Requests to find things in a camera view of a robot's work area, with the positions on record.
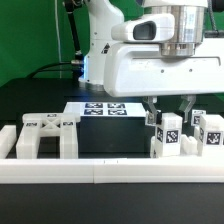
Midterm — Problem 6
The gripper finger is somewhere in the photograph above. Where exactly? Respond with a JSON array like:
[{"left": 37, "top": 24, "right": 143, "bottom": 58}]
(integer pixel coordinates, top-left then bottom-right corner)
[
  {"left": 178, "top": 95, "right": 196, "bottom": 123},
  {"left": 143, "top": 96, "right": 162, "bottom": 125}
]

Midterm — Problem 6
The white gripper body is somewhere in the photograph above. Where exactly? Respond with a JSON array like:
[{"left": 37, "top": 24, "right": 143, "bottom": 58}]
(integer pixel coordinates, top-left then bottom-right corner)
[{"left": 104, "top": 38, "right": 224, "bottom": 97}]

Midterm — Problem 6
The white chair seat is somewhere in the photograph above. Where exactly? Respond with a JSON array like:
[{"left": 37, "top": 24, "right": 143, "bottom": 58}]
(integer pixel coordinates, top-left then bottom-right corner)
[{"left": 150, "top": 134, "right": 198, "bottom": 158}]

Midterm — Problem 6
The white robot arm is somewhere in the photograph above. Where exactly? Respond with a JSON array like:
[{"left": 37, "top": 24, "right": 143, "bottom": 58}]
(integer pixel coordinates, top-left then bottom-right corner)
[{"left": 79, "top": 0, "right": 224, "bottom": 125}]

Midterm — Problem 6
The white marker sheet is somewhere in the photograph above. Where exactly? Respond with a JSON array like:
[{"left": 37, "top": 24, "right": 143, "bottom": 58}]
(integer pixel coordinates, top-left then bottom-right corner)
[{"left": 64, "top": 102, "right": 145, "bottom": 117}]

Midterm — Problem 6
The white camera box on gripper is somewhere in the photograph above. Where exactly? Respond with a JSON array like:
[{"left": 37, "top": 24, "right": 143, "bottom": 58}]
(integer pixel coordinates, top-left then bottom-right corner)
[{"left": 111, "top": 13, "right": 175, "bottom": 43}]

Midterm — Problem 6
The black cable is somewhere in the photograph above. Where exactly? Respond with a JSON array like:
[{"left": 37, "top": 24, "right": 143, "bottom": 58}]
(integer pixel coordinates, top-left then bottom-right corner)
[{"left": 26, "top": 62, "right": 84, "bottom": 80}]

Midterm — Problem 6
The white U-shaped fence frame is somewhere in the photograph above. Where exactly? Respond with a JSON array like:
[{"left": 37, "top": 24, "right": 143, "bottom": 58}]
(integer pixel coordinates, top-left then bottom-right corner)
[{"left": 0, "top": 125, "right": 224, "bottom": 184}]

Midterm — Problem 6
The white chair back frame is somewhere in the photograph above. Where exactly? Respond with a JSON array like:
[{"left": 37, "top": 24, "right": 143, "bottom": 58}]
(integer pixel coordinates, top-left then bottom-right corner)
[{"left": 16, "top": 113, "right": 81, "bottom": 159}]

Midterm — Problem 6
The black camera pole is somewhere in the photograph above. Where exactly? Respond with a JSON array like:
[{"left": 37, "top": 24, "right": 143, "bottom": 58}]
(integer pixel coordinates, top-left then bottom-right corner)
[{"left": 63, "top": 0, "right": 84, "bottom": 63}]

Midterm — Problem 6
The white cable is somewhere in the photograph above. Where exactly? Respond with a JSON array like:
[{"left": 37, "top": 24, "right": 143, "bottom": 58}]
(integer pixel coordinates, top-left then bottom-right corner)
[{"left": 54, "top": 0, "right": 63, "bottom": 80}]

